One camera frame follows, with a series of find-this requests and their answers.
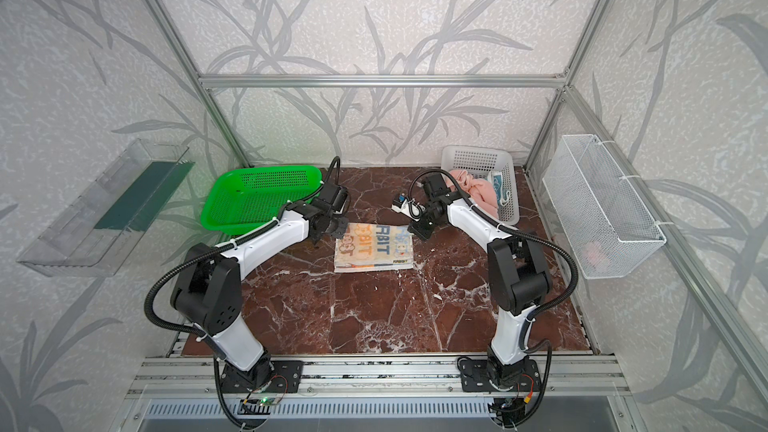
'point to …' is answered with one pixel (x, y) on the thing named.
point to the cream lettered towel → (374, 247)
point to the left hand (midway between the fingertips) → (339, 215)
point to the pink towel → (481, 192)
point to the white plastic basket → (480, 161)
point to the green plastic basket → (237, 200)
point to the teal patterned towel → (496, 179)
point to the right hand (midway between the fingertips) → (414, 217)
